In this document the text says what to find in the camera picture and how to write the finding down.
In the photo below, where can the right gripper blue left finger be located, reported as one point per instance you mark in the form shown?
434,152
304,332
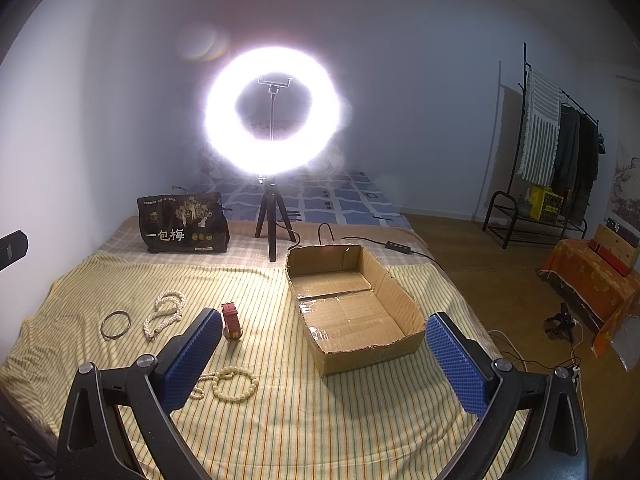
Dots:
93,442

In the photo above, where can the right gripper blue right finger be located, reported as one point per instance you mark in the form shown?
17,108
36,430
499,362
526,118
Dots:
553,442

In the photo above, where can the red leather watch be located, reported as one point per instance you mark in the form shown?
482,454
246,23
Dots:
232,326

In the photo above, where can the orange cloth covered table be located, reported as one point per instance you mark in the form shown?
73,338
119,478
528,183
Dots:
609,296

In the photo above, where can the yellow striped bed sheet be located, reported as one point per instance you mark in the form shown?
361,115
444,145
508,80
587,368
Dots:
395,420

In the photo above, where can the wooden box on table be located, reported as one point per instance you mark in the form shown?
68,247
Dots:
614,250

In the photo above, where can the black clothes rack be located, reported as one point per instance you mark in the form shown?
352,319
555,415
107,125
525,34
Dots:
507,214

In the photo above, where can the yellow crate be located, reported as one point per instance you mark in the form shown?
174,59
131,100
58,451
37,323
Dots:
545,206

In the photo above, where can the cardboard box tray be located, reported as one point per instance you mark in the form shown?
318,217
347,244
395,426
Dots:
354,313

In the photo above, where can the black tripod stand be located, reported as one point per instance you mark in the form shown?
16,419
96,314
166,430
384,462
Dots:
271,203

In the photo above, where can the striped hanging towel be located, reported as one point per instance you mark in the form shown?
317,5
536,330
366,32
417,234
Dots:
541,128

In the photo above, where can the dark hanging clothes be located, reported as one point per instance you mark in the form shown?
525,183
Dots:
576,164

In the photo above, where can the landscape wall painting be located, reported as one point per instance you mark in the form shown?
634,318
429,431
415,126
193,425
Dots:
623,205

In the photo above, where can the white ring light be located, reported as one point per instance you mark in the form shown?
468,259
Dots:
271,110

